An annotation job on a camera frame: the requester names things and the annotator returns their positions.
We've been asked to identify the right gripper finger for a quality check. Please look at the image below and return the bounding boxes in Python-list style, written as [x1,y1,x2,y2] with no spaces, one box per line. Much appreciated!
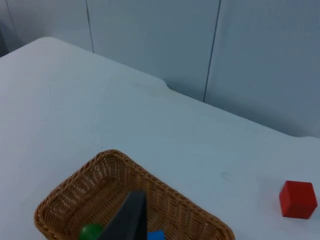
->
[96,190,149,240]

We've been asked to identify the blue cube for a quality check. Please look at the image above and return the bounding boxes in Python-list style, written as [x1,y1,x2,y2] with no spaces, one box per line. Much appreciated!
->
[146,230,166,240]

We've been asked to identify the green ball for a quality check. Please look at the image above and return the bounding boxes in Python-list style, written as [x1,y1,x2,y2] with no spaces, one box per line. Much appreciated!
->
[79,223,104,240]

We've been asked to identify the pale brown wicker basket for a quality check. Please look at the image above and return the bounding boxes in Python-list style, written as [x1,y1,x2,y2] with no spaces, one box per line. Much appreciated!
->
[33,149,236,240]

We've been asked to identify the red cube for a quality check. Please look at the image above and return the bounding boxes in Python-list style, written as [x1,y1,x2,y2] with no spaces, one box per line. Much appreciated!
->
[278,180,318,220]

